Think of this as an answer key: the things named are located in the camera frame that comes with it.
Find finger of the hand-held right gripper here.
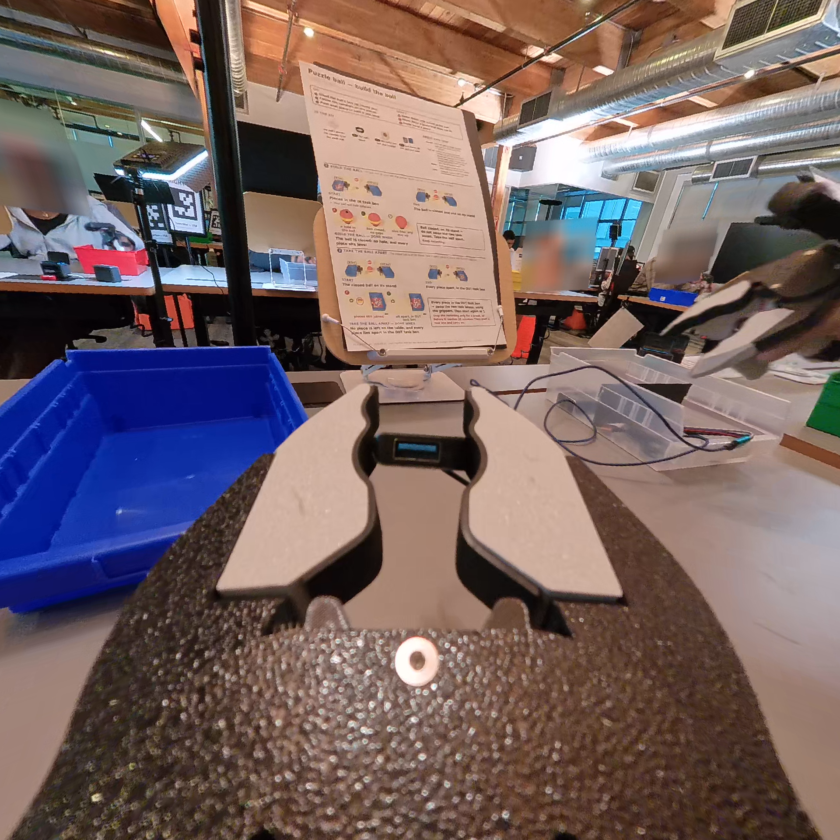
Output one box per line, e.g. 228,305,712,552
689,307,799,378
659,279,757,340

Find red box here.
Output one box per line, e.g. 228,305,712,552
73,244,151,277

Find grey desk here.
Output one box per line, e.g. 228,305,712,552
0,364,840,840

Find dark blue teal-tipped cable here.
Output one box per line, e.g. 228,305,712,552
469,366,754,468

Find black light stand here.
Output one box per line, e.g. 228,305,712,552
113,141,211,349

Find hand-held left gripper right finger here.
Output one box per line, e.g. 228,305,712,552
456,387,624,624

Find blue plastic bin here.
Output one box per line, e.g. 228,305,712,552
0,346,309,614

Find silver air duct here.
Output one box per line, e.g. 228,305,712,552
492,26,840,181

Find black and white tag board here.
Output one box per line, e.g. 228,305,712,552
141,184,211,237

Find grey slim USB hub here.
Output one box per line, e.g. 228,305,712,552
373,430,476,472

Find clear plastic bin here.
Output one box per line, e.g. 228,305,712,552
545,346,791,472

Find green plastic bin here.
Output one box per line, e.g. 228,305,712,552
806,374,840,437

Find black computer monitor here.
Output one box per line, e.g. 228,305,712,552
712,223,808,284

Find clear acrylic box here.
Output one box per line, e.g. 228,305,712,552
266,248,316,290

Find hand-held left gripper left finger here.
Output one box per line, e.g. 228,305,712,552
215,384,383,614

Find black metal pole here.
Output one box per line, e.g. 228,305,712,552
195,0,257,349

